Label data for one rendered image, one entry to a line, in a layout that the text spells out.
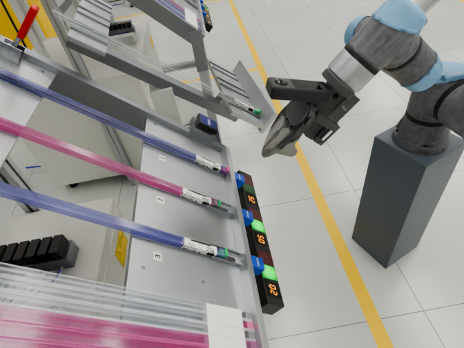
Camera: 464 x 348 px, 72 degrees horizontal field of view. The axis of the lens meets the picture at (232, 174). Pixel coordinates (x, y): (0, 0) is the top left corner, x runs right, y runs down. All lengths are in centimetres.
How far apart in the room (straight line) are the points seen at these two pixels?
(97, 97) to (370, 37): 51
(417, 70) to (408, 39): 7
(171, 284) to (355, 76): 45
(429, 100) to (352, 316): 78
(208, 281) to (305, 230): 102
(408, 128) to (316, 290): 68
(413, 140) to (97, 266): 89
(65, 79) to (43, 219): 40
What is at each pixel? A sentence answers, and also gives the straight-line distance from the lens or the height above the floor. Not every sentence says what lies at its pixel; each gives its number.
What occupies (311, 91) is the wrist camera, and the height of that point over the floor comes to 91.
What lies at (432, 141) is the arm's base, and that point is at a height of 59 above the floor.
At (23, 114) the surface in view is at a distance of 58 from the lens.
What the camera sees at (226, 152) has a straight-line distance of 74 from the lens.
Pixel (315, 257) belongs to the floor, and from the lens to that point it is 142.
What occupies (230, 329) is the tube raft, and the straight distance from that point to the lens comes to 48.
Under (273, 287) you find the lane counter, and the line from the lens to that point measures 61.
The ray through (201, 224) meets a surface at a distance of 57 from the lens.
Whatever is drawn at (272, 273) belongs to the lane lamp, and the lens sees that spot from 63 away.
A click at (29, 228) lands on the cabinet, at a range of 96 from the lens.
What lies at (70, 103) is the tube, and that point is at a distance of 62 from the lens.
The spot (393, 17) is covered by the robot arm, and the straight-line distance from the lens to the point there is 61.
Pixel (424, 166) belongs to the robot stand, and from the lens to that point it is 103.
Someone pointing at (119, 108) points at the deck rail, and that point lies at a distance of 71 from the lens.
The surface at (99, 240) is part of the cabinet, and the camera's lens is 82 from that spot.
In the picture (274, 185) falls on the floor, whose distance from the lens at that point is 167.
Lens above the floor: 121
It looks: 43 degrees down
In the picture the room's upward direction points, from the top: 10 degrees counter-clockwise
